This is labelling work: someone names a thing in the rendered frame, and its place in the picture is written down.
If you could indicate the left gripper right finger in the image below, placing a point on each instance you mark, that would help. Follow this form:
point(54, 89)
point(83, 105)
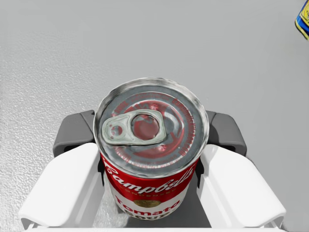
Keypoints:
point(234, 178)

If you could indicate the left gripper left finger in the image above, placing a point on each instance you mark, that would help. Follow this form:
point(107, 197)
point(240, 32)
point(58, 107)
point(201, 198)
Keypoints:
point(65, 176)

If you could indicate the red and white can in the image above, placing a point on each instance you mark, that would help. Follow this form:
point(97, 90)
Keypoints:
point(150, 149)

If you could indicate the blue flat can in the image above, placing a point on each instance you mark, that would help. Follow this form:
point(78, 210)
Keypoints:
point(303, 19)

